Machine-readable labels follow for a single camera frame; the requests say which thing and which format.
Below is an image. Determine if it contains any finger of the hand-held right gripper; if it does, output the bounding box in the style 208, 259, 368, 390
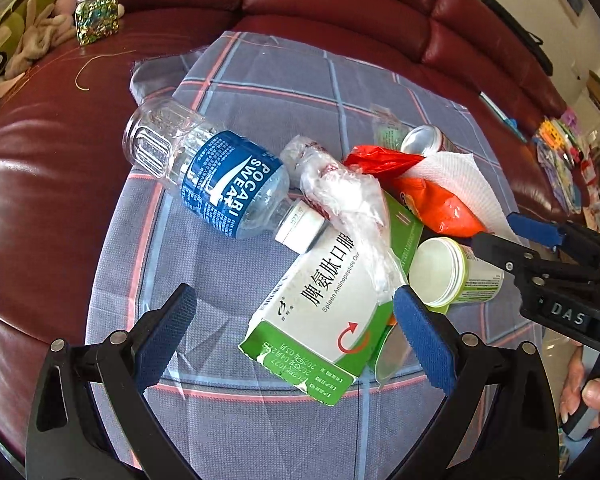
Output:
506, 212, 600, 267
471, 232, 562, 277

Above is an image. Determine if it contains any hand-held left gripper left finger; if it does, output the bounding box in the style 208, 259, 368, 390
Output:
25, 283, 201, 480

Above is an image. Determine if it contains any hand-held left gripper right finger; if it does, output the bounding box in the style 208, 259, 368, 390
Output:
386, 285, 562, 480

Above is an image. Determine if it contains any white cup with green label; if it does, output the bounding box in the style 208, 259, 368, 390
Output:
409, 236, 505, 309

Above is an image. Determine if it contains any orange snack packet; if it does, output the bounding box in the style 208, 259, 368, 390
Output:
396, 175, 484, 239

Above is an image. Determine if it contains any white paper towel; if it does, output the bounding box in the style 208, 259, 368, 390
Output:
409, 150, 519, 242

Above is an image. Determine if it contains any white and green medicine box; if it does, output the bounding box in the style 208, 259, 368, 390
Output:
238, 192, 426, 407

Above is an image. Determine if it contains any red soda can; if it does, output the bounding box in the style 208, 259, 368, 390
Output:
400, 125, 462, 157

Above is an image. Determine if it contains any red plastic bag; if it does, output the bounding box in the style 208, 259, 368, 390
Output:
342, 144, 427, 182

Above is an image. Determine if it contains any clear plastic wrapper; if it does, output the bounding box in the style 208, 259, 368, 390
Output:
280, 135, 409, 311

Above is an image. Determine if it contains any clear wrapper with green print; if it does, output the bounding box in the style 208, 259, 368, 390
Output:
370, 104, 404, 147

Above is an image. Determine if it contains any clear bottle with blue label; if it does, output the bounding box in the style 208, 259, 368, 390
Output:
123, 96, 329, 252

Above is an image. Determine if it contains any person's right hand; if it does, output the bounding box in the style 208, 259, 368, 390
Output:
559, 346, 600, 424

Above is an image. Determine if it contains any pile of colourful toys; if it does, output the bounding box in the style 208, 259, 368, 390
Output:
532, 109, 600, 212

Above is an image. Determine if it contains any teal plastic strip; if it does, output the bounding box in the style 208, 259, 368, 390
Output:
480, 91, 527, 142

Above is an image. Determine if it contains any grey plaid cloth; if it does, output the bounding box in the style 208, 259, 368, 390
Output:
85, 30, 547, 480

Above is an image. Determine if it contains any red leather sofa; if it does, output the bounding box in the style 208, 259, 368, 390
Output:
0, 0, 581, 467

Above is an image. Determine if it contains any black bag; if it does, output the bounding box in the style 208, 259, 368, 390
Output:
480, 0, 554, 77

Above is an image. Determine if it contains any yellow thread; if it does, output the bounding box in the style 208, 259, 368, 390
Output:
74, 50, 132, 92

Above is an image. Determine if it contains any bag of shiny confetti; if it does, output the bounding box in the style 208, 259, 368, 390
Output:
74, 0, 126, 47

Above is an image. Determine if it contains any green plush pillow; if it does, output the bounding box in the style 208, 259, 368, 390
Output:
0, 0, 69, 89

